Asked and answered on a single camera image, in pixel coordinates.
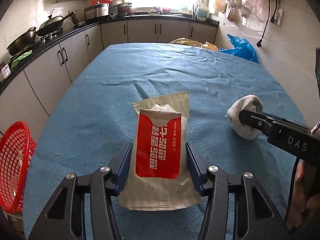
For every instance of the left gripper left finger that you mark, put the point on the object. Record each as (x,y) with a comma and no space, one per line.
(63,217)

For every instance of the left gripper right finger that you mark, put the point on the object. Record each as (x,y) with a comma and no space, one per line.
(255,215)

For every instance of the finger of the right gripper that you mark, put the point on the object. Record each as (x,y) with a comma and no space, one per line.
(255,120)

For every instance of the white towel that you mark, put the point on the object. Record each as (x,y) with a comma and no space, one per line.
(251,102)

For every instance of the red white wet wipe pack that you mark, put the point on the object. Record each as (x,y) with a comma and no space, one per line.
(158,178)

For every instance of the lower kitchen cabinets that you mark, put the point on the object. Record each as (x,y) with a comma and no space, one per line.
(37,83)

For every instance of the right hand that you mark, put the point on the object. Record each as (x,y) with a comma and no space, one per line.
(299,201)

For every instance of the blue plastic bag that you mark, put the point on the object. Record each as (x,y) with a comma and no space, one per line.
(241,48)

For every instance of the red plastic basket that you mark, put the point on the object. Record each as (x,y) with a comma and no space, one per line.
(17,148)

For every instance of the blue table cloth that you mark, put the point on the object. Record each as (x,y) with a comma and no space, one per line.
(95,118)

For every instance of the yellow plastic bag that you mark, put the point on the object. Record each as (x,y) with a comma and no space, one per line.
(193,43)

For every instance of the green cloth on counter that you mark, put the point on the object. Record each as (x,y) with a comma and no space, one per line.
(17,61)

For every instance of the black wok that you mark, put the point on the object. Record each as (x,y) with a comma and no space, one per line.
(22,41)

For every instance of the lidded frying pan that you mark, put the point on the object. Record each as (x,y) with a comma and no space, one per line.
(52,24)

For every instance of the silver rice cooker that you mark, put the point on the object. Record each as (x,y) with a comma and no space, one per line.
(98,9)

